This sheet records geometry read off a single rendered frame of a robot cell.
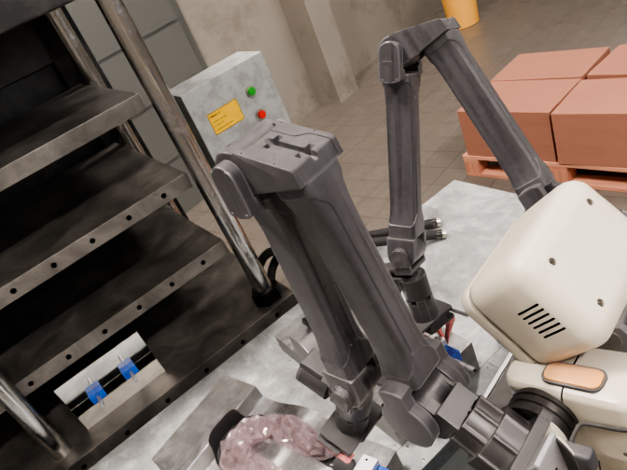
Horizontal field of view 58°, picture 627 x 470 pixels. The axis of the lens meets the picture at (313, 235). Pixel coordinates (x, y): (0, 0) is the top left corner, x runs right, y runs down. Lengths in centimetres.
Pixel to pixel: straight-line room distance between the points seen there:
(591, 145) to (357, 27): 373
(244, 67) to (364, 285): 125
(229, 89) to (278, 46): 379
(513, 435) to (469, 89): 55
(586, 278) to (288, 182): 38
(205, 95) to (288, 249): 111
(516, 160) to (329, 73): 465
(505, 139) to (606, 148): 220
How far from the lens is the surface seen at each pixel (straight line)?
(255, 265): 178
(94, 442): 182
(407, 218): 109
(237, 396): 142
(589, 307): 73
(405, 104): 105
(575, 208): 79
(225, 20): 521
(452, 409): 74
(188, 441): 141
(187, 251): 183
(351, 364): 80
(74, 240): 165
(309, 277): 71
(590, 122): 314
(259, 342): 171
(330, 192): 60
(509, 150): 101
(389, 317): 67
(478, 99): 100
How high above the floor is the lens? 183
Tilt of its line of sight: 30 degrees down
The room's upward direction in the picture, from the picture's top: 24 degrees counter-clockwise
